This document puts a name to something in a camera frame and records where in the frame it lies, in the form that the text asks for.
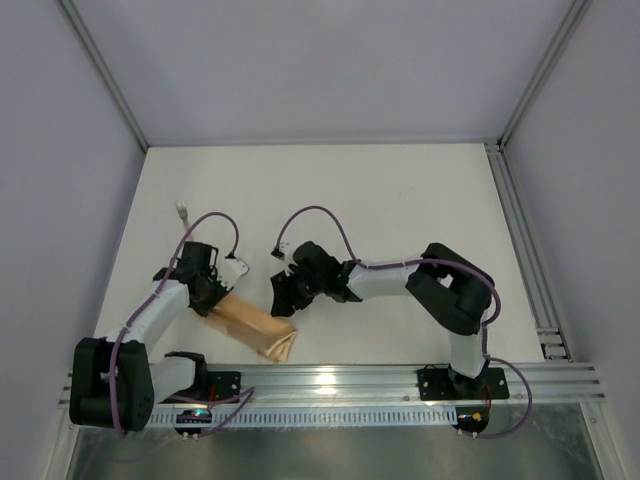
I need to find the orange cloth napkin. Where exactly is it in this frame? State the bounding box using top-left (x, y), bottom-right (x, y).
top-left (200, 293), bottom-right (298, 363)

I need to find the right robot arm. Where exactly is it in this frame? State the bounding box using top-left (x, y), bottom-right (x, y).
top-left (270, 241), bottom-right (501, 397)

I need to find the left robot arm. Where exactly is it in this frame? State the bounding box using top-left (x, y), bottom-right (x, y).
top-left (69, 241), bottom-right (249, 433)

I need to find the left black controller board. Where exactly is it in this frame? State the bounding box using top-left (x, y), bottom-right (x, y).
top-left (174, 408), bottom-right (212, 439)

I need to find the black controller board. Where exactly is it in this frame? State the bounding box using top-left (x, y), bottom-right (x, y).
top-left (174, 408), bottom-right (212, 439)
top-left (453, 407), bottom-right (490, 439)

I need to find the right black controller board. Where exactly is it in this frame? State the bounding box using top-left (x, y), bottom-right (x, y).
top-left (453, 407), bottom-right (490, 439)

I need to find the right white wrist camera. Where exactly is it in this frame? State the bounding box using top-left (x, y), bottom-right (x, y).
top-left (271, 242), bottom-right (295, 263)

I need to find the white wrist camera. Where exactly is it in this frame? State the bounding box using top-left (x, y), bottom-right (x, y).
top-left (217, 256), bottom-right (250, 291)
top-left (271, 242), bottom-right (295, 263)

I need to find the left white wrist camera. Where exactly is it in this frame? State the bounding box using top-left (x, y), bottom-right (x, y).
top-left (217, 256), bottom-right (250, 291)

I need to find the silver fork pink handle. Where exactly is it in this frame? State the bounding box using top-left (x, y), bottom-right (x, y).
top-left (175, 201), bottom-right (191, 231)

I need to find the front aluminium rail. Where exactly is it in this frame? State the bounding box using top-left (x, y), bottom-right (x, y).
top-left (57, 363), bottom-right (606, 409)

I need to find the aluminium rail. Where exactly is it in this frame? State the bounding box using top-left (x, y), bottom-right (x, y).
top-left (485, 140), bottom-right (573, 363)
top-left (57, 363), bottom-right (606, 409)

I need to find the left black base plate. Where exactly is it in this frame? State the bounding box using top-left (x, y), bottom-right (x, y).
top-left (199, 371), bottom-right (242, 403)

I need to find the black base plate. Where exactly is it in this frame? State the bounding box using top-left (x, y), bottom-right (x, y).
top-left (199, 371), bottom-right (242, 403)
top-left (416, 364), bottom-right (510, 401)

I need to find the white slotted cable duct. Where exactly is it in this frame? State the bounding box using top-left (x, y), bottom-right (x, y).
top-left (146, 404), bottom-right (455, 428)

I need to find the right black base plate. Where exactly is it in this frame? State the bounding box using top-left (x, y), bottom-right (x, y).
top-left (416, 364), bottom-right (510, 401)

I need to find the right side aluminium rail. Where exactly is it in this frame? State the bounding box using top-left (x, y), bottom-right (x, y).
top-left (485, 140), bottom-right (573, 363)

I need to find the left frame post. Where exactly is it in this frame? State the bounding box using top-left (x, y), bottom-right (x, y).
top-left (54, 0), bottom-right (150, 153)

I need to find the frame post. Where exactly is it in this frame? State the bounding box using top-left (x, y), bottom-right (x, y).
top-left (54, 0), bottom-right (150, 153)
top-left (497, 0), bottom-right (592, 151)

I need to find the right frame post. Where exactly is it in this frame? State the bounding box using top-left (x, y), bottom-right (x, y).
top-left (497, 0), bottom-right (592, 151)

